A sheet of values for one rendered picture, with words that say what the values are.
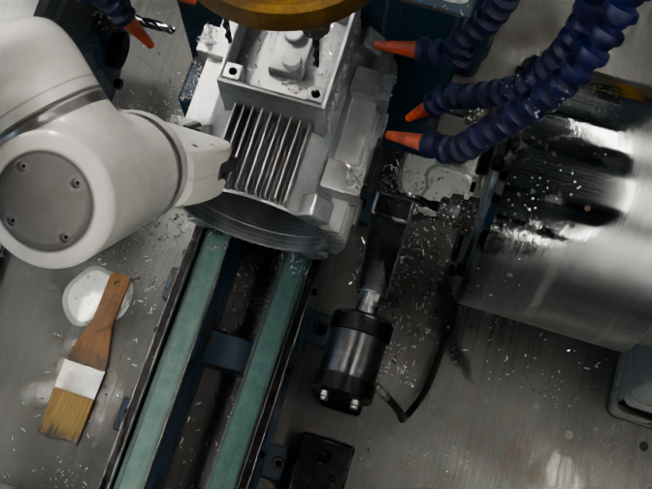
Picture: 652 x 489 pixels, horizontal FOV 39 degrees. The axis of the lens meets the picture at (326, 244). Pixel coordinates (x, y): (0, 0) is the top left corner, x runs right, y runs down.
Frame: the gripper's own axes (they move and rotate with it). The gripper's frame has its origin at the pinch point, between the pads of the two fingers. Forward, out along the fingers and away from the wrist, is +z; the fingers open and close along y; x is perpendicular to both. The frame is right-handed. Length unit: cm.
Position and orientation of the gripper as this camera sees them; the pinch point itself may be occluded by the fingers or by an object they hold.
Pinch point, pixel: (193, 142)
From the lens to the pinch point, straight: 86.5
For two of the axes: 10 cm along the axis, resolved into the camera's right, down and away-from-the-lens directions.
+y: 9.5, 2.9, -0.8
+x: 2.6, -9.3, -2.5
